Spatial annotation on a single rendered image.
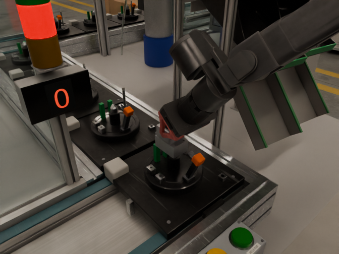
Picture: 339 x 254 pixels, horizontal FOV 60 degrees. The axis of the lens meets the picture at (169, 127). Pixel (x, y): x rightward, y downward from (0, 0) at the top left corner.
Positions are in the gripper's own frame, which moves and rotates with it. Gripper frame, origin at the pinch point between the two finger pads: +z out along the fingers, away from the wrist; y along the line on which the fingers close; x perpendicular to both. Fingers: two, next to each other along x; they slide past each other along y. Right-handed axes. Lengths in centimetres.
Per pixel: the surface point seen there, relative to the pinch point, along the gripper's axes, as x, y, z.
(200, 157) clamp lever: 8.4, -0.3, -3.2
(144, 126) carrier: -7.7, -7.2, 22.8
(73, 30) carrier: -92, -37, 91
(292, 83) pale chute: 3.6, -45.6, 0.4
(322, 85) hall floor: 11, -292, 134
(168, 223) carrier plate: 16.1, 10.0, 3.2
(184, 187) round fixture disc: 12.1, 2.1, 4.2
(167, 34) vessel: -52, -61, 52
